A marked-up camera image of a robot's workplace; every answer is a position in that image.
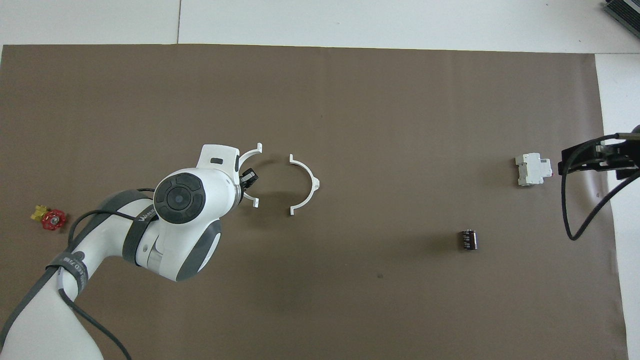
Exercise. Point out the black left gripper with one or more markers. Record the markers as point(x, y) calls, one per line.
point(248, 179)

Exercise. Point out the white circuit breaker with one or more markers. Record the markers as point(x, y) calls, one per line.
point(532, 170)

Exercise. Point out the grey ribbed device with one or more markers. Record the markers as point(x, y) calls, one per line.
point(627, 10)

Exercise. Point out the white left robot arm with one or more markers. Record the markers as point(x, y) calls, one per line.
point(185, 200)

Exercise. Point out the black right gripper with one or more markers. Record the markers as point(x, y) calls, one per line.
point(580, 159)

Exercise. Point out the brown paper mat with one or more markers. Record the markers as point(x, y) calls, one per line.
point(375, 125)

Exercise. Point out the black cylindrical capacitor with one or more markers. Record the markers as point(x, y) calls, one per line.
point(468, 240)

